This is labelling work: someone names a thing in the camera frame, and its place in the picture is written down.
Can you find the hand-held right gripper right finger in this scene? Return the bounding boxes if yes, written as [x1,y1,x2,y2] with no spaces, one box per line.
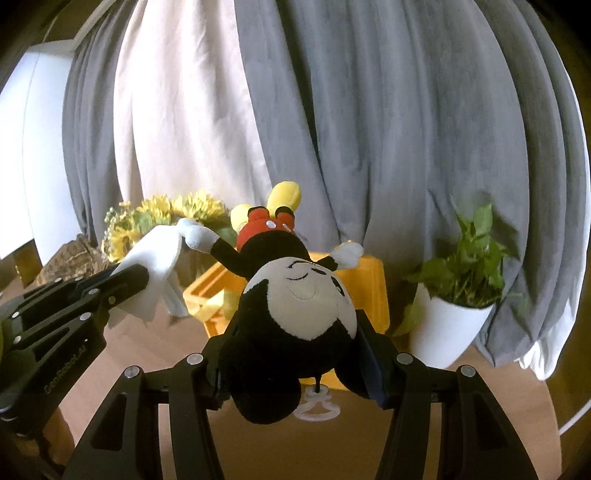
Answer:
[353,309,539,480]

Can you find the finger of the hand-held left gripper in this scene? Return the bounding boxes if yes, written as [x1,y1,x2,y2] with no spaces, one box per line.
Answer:
[0,264,151,324]
[11,298,109,352]

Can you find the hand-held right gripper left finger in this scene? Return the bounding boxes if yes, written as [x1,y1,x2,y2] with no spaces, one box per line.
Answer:
[74,323,241,480]

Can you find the white cloth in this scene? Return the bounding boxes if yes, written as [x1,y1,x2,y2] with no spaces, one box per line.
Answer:
[108,225,190,324]

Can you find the orange storage box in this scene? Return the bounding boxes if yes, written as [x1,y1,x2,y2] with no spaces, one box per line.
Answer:
[183,251,391,393]

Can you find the black mouse plush toy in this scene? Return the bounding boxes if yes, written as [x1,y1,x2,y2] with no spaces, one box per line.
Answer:
[178,181,365,424]

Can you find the brown woven object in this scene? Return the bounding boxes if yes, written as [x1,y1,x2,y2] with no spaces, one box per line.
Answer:
[34,234,112,287]

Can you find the sunflower bouquet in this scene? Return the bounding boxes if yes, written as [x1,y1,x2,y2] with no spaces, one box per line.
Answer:
[100,191,232,264]

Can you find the white plant pot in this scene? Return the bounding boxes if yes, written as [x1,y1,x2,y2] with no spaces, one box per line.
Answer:
[409,282,495,370]

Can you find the green leafy plant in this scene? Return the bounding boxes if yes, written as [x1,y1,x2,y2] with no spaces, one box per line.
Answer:
[402,203,522,337]

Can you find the white panel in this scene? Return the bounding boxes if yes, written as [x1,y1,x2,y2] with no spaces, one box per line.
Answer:
[0,41,84,259]

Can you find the white curtain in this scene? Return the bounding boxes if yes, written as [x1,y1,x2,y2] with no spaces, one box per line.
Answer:
[113,0,273,217]

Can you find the grey curtain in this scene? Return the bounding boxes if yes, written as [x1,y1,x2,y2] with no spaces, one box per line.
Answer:
[62,0,591,370]

